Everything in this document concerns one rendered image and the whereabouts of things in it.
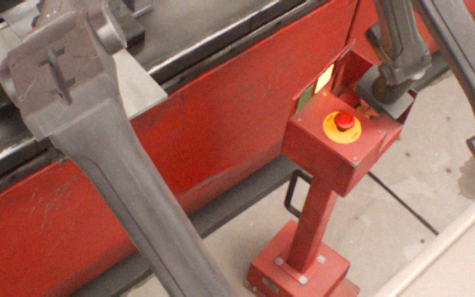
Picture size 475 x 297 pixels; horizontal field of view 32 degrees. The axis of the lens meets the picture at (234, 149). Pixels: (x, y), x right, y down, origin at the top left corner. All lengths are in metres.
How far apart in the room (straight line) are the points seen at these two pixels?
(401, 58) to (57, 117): 0.83
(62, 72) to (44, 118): 0.04
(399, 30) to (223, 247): 1.12
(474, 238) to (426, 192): 1.65
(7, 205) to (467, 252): 0.92
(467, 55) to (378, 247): 1.39
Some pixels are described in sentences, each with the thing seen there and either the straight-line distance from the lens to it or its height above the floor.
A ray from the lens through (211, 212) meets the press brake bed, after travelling 2.28.
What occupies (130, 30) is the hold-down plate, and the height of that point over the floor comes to 0.91.
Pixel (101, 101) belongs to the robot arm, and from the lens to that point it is 0.66.
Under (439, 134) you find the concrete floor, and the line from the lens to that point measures 2.62.
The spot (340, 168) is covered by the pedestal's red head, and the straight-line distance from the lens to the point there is 1.57.
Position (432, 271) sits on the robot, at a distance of 0.83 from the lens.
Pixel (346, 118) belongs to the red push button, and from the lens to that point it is 1.55.
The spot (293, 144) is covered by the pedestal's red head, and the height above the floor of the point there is 0.72.
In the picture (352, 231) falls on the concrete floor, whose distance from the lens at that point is 2.37.
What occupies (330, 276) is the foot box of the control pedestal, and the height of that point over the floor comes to 0.12.
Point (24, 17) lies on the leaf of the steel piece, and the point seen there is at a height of 1.00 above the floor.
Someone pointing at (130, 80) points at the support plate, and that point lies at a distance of 1.32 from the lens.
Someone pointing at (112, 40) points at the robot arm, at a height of 1.49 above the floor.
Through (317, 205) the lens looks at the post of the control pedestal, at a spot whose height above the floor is 0.45.
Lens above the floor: 2.04
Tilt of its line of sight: 56 degrees down
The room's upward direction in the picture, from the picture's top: 9 degrees clockwise
